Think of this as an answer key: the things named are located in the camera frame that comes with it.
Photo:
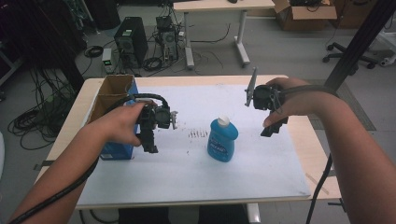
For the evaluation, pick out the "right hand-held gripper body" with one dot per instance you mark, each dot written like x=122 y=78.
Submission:
x=264 y=98

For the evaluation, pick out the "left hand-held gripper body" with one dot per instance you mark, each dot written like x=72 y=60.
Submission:
x=162 y=117

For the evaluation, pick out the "blue cardboard box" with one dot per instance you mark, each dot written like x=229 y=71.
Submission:
x=120 y=152

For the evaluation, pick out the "blue bottle with white cap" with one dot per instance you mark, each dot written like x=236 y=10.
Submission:
x=222 y=140

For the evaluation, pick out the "person's left hand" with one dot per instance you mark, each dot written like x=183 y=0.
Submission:
x=123 y=124

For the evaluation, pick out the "person's right hand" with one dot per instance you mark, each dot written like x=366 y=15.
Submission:
x=303 y=101

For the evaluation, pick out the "wooden table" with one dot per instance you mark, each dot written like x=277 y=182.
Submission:
x=308 y=137

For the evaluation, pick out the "white table mat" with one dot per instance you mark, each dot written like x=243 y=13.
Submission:
x=186 y=180

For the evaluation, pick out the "clear tape strip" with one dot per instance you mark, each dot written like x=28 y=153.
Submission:
x=316 y=183

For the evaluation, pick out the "person's left leg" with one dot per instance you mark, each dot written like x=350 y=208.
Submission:
x=143 y=216

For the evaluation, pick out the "person's leg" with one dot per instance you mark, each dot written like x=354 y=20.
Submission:
x=222 y=215
x=143 y=216

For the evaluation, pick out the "open computer case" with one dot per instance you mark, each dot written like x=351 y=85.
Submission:
x=168 y=40

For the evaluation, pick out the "grey floor mat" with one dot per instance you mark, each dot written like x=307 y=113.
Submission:
x=358 y=115

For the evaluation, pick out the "small white power unit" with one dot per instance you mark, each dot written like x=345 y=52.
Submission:
x=107 y=60

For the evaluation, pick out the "black computer tower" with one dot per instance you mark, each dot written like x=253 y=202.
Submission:
x=132 y=40

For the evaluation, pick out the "black office chair base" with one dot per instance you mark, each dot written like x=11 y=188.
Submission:
x=342 y=54

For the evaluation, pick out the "open brown cardboard box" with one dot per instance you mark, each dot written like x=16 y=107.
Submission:
x=305 y=15

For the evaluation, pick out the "person's right leg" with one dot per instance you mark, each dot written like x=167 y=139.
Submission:
x=222 y=215

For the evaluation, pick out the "black tape strip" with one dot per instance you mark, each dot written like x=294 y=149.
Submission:
x=43 y=165

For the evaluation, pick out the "white-legged desk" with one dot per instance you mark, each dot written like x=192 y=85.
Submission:
x=218 y=5

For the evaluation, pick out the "black curtain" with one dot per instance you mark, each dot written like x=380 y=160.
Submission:
x=34 y=34

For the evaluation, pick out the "black metal post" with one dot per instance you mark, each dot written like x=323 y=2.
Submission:
x=361 y=40

